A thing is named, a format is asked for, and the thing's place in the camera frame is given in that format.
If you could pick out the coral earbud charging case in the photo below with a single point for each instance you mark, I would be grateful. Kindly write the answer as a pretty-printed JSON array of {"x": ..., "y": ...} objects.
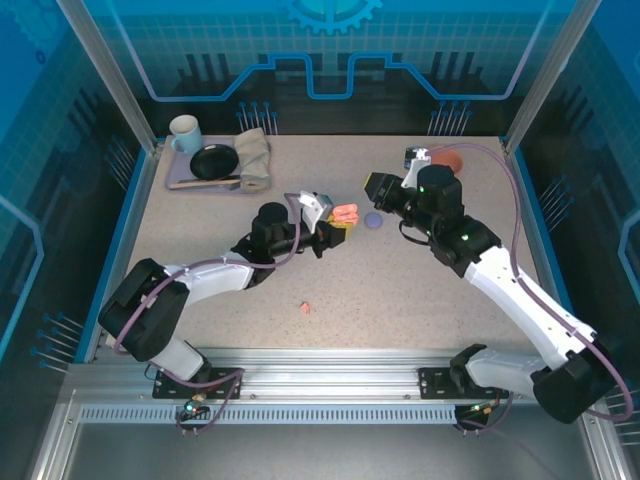
[{"x": 346, "y": 212}]

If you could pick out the lavender earbud charging case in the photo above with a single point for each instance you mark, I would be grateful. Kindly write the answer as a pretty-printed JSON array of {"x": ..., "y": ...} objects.
[{"x": 374, "y": 222}]

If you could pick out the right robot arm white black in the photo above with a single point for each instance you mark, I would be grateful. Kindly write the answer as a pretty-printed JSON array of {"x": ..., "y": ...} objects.
[{"x": 525, "y": 300}]

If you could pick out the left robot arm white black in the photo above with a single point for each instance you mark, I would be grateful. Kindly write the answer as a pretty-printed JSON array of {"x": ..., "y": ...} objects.
[{"x": 215, "y": 275}]

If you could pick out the orange cup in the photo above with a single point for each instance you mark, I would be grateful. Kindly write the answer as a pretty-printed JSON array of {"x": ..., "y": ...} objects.
[{"x": 452, "y": 160}]

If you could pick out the small orange earbud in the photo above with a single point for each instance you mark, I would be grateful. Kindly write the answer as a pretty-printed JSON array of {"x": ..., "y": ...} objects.
[{"x": 305, "y": 308}]

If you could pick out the grey folded cloth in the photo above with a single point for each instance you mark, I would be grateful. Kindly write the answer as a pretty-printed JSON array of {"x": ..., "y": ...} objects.
[{"x": 252, "y": 155}]

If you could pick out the black round plate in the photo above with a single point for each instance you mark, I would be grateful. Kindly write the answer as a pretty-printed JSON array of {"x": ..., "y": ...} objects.
[{"x": 215, "y": 162}]

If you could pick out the lavender serving tray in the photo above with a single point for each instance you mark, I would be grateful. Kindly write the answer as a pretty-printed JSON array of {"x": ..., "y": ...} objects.
[{"x": 180, "y": 165}]

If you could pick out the light blue mug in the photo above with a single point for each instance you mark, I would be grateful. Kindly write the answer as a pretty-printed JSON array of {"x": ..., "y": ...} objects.
[{"x": 192, "y": 142}]

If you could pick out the small green-lit adapter board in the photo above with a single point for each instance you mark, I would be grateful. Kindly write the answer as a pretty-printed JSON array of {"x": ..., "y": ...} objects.
[
  {"x": 192, "y": 407},
  {"x": 482, "y": 409}
]

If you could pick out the aluminium table side rail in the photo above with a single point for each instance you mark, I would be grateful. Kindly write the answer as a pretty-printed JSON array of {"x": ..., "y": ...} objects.
[
  {"x": 529, "y": 225},
  {"x": 126, "y": 250}
]

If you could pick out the aluminium front rail beam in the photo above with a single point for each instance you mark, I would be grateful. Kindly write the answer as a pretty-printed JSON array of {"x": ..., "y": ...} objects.
[{"x": 325, "y": 370}]

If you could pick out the aluminium frame post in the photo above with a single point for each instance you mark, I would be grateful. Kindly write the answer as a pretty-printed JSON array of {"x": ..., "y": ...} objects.
[
  {"x": 115, "y": 75},
  {"x": 542, "y": 75}
]

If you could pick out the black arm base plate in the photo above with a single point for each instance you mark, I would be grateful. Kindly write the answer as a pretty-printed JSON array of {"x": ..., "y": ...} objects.
[
  {"x": 432, "y": 382},
  {"x": 162, "y": 387}
]

